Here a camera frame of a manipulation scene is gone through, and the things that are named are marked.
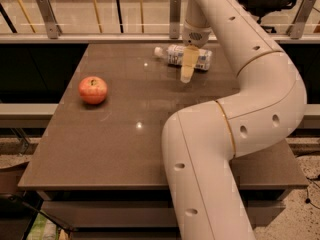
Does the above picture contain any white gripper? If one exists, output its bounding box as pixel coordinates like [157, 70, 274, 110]
[180, 21, 211, 83]

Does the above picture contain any clear blue-labelled plastic bottle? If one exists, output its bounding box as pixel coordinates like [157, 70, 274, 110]
[154, 44, 212, 71]

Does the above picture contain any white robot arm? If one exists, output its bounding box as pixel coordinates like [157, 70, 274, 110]
[162, 0, 307, 240]

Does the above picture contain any red apple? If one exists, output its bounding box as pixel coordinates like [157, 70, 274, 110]
[78, 76, 108, 105]

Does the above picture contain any grey table drawer base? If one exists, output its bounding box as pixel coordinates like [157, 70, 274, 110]
[36, 188, 291, 240]

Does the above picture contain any metal railing bar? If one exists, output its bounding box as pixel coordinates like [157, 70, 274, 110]
[0, 33, 320, 44]

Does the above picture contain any middle metal railing bracket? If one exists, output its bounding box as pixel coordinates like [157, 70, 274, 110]
[169, 0, 181, 39]

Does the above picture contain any metal railing bracket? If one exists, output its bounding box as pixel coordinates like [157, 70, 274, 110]
[169, 0, 181, 39]
[287, 0, 316, 39]
[36, 0, 62, 39]

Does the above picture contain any right metal railing bracket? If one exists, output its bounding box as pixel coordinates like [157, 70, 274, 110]
[287, 0, 316, 39]

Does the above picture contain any left metal railing bracket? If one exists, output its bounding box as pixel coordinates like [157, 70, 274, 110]
[36, 0, 62, 39]

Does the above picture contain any black floor cable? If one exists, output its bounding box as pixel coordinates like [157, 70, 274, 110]
[296, 150, 320, 211]

